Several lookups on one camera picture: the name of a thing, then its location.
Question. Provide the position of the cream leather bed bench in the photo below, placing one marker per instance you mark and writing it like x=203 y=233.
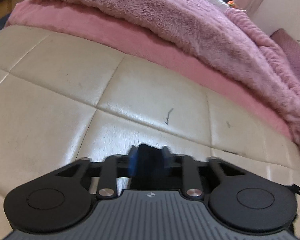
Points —
x=63 y=98

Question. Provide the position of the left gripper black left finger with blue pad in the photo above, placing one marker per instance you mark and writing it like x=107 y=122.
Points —
x=64 y=197

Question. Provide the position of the fluffy mauve blanket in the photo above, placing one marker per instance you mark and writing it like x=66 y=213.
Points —
x=226 y=40

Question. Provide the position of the small orange plush toy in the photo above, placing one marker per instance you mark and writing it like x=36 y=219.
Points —
x=231 y=4

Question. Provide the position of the black pants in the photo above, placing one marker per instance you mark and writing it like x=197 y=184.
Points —
x=154 y=169

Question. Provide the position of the purple pillow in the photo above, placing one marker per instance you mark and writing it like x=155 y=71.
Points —
x=290 y=47

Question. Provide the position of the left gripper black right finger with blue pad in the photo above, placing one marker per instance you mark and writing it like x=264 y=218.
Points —
x=218 y=197

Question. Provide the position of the pink bed sheet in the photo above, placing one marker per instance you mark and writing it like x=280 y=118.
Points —
x=92 y=24

